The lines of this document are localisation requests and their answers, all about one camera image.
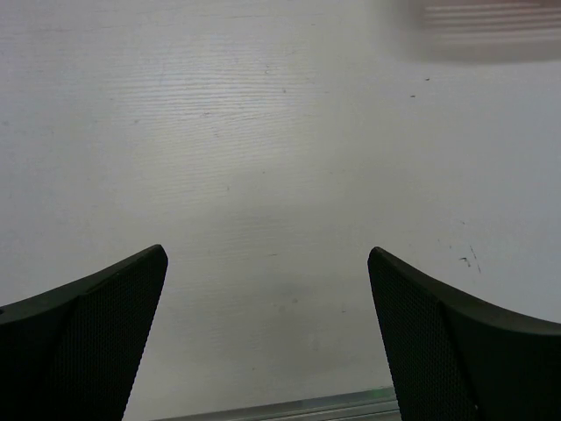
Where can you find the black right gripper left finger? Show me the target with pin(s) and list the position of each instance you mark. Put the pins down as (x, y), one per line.
(72, 353)

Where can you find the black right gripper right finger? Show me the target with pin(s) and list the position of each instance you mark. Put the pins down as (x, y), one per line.
(453, 356)

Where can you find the white plastic basket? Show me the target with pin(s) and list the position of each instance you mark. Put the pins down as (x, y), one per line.
(481, 32)

